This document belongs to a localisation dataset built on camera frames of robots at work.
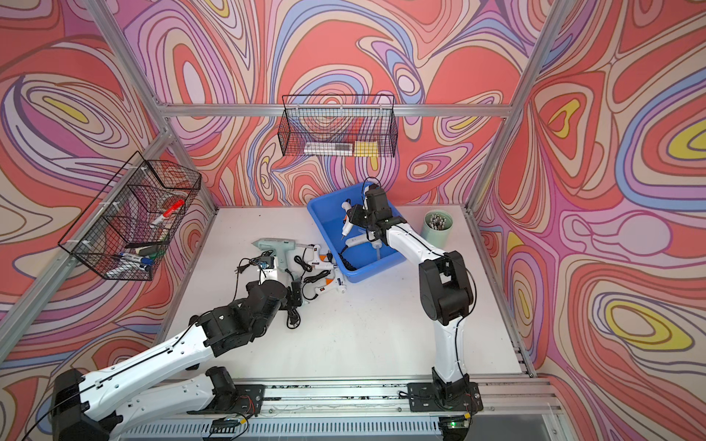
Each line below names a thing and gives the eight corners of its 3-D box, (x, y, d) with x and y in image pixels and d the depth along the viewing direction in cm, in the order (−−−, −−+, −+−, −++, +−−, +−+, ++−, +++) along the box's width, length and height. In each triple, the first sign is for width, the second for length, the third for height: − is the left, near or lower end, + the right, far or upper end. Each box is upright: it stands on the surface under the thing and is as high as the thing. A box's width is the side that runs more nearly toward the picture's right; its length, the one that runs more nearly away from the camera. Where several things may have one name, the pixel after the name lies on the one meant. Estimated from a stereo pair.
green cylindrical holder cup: (419, 257, 106) (429, 225, 92) (416, 242, 111) (425, 209, 97) (443, 257, 106) (457, 225, 92) (439, 242, 111) (452, 209, 97)
